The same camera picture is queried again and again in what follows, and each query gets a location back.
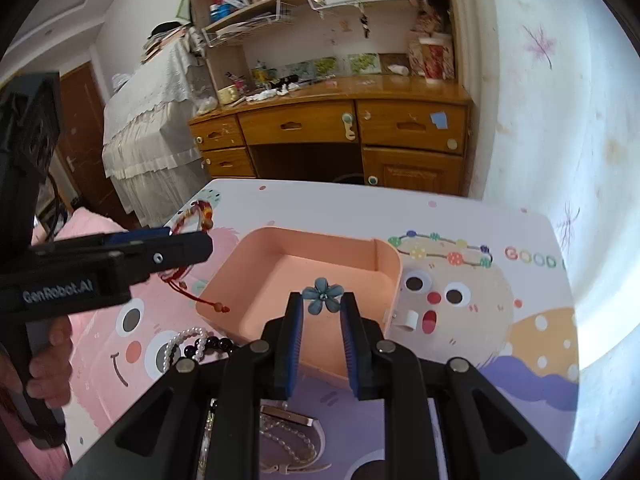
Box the white wire basket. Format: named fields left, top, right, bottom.
left=202, top=2, right=295, bottom=48

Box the cartoon printed table cover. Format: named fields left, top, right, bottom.
left=70, top=179, right=579, bottom=479

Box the white pearl bracelet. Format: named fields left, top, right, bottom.
left=162, top=326, right=210, bottom=374

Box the black bead bracelet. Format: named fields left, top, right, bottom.
left=182, top=335, right=241, bottom=361

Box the pink strap smartwatch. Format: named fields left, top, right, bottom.
left=198, top=398, right=332, bottom=480

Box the person's left hand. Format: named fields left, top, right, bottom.
left=26, top=316, right=73, bottom=410

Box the white lace covered furniture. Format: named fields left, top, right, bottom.
left=102, top=38, right=217, bottom=226

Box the wooden desk with drawers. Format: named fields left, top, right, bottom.
left=189, top=75, right=472, bottom=195

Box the wooden shelf hutch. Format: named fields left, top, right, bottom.
left=190, top=0, right=454, bottom=91

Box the red string bracelet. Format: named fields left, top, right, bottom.
left=158, top=199, right=231, bottom=316

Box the brown wooden door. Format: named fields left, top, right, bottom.
left=58, top=62, right=126, bottom=221

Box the pink cardboard tray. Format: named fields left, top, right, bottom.
left=194, top=225, right=404, bottom=391

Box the blue flower brooch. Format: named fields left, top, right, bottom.
left=302, top=278, right=345, bottom=315

